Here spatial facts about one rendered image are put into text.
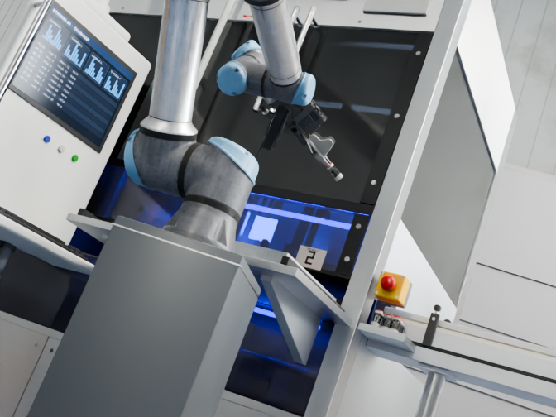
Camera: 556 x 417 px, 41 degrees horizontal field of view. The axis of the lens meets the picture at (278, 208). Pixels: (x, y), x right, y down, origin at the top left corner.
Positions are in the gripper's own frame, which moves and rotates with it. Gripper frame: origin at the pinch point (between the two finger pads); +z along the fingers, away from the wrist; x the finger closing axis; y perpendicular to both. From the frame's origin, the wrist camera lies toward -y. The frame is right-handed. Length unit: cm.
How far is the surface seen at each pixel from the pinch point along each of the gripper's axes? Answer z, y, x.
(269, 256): 7.2, -19.7, -21.6
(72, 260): -23, -75, 7
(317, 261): 20.8, -21.9, 15.7
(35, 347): -10, -112, 20
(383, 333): 43.7, -15.9, -1.1
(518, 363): 69, 7, -2
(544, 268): 183, 11, 368
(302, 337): 31.0, -32.2, -4.9
